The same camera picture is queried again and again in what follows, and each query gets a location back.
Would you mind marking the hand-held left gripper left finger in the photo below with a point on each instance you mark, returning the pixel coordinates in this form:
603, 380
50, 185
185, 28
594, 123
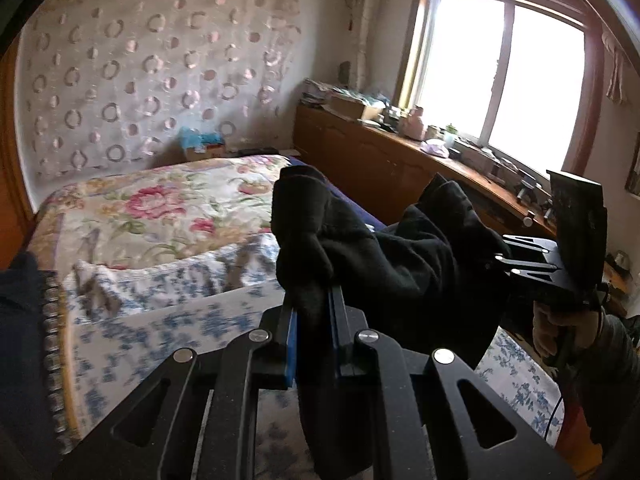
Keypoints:
291, 355

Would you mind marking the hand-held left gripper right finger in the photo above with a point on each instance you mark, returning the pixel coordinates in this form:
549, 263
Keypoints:
339, 340

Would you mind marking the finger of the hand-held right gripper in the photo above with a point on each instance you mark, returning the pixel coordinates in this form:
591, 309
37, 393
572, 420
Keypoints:
530, 245
530, 267

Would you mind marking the black printed t-shirt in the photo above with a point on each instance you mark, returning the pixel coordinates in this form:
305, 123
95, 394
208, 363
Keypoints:
400, 270

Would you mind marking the person's right forearm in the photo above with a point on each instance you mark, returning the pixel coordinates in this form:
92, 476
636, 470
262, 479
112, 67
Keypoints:
615, 370

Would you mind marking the person's right hand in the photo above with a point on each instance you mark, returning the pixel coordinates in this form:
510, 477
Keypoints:
542, 332

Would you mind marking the white plastic bag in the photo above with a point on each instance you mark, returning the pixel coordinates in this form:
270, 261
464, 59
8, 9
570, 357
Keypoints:
434, 148

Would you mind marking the wooden framed window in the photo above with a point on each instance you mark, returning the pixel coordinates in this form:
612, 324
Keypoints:
500, 85

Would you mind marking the pink figurine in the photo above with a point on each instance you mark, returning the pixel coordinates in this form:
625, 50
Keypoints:
415, 122

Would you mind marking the light window curtain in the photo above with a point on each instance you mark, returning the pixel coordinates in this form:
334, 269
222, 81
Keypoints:
616, 70

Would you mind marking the long wooden cabinet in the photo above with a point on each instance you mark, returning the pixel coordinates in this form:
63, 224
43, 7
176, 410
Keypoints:
375, 160

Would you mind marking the floral blanket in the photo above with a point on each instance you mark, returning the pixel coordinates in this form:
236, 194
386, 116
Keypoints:
150, 210

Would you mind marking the small cardboard box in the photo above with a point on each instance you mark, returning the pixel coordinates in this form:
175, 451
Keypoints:
210, 152

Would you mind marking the flat cardboard box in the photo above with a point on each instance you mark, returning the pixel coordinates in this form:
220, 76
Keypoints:
347, 107

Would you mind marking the box with blue bag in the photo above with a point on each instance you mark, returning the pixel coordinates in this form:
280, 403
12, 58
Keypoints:
197, 137

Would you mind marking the rolled patterned curtain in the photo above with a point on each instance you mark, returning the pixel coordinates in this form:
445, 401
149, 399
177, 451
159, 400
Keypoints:
367, 35

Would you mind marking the navy pillow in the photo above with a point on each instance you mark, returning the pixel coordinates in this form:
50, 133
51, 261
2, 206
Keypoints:
20, 335

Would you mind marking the circle patterned curtain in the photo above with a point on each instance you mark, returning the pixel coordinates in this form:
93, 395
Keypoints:
150, 75

